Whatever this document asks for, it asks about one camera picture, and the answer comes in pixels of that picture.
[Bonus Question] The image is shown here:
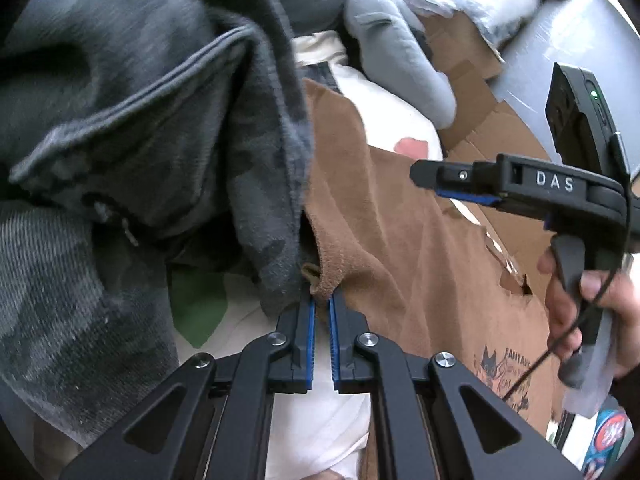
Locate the brown graphic t-shirt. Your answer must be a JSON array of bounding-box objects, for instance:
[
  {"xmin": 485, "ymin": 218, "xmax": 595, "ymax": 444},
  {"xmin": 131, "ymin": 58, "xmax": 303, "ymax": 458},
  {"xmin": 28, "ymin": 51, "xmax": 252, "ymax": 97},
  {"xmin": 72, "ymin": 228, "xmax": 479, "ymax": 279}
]
[{"xmin": 304, "ymin": 82, "xmax": 562, "ymax": 432}]

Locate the grey camouflage jacket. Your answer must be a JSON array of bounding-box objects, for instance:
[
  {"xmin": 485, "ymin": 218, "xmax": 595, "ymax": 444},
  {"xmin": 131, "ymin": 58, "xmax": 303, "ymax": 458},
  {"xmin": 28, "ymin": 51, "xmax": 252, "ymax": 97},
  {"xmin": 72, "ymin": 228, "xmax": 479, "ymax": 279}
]
[{"xmin": 1, "ymin": 0, "xmax": 312, "ymax": 446}]

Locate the person right hand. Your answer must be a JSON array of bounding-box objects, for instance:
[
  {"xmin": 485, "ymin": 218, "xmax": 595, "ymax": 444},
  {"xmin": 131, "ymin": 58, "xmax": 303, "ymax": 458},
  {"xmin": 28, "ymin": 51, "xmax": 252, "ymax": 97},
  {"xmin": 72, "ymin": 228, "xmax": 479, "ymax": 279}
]
[{"xmin": 537, "ymin": 247, "xmax": 639, "ymax": 379}]

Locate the brown cardboard sheet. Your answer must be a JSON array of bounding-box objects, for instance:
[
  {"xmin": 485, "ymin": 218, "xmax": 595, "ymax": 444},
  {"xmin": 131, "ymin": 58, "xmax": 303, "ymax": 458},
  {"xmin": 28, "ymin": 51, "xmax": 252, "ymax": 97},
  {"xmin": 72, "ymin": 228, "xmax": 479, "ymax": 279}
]
[{"xmin": 421, "ymin": 12, "xmax": 551, "ymax": 292}]

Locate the cream bear print bedsheet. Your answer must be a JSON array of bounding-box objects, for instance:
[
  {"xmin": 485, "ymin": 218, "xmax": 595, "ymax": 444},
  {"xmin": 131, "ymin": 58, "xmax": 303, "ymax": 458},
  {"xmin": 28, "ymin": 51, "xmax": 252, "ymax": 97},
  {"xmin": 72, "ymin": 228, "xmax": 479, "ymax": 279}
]
[{"xmin": 31, "ymin": 29, "xmax": 452, "ymax": 480}]

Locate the grey neck pillow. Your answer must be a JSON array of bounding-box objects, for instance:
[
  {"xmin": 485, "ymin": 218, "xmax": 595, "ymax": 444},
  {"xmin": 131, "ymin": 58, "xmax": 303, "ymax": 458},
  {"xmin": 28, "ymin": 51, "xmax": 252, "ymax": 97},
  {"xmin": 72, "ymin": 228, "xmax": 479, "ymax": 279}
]
[{"xmin": 344, "ymin": 0, "xmax": 457, "ymax": 129}]

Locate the grey wrapped mattress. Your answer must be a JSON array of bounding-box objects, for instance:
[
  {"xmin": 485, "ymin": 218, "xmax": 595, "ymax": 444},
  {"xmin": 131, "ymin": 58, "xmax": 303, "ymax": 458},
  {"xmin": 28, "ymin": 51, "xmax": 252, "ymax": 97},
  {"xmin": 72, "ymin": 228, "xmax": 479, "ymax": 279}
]
[{"xmin": 490, "ymin": 0, "xmax": 639, "ymax": 174}]

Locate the teal patterned bag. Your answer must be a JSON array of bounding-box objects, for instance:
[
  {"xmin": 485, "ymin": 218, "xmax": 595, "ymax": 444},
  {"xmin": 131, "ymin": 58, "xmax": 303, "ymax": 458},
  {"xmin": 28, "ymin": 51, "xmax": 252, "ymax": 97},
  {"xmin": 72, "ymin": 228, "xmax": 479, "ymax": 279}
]
[{"xmin": 582, "ymin": 408, "xmax": 634, "ymax": 480}]

